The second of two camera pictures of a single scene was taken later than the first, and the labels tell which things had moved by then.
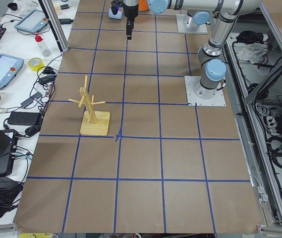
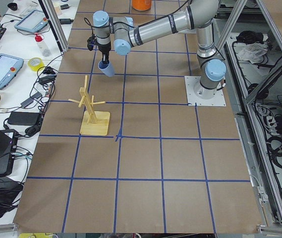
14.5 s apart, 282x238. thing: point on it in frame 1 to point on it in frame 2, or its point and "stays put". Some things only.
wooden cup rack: x=94 y=123 stays put
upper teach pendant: x=35 y=21 stays put
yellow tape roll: x=35 y=63 stays put
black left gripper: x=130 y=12 to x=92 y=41
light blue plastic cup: x=118 y=16 to x=106 y=68
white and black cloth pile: x=249 y=46 stays put
